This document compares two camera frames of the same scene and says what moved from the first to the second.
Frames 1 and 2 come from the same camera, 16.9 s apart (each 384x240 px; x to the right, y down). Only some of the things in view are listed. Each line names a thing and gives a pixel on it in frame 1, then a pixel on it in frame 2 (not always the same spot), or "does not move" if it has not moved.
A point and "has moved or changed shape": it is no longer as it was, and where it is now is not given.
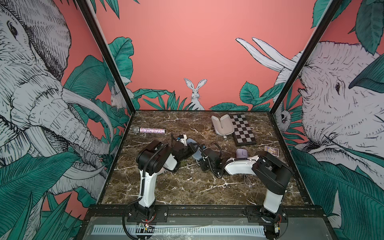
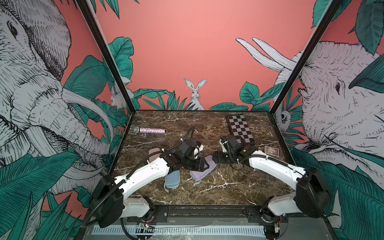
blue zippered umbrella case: x=198 y=155 has moved or changed shape
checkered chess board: x=243 y=134 does not move
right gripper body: x=204 y=166 → x=224 y=157
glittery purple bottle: x=149 y=130 does not move
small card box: x=274 y=152 does not move
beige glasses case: x=223 y=125 → x=196 y=175
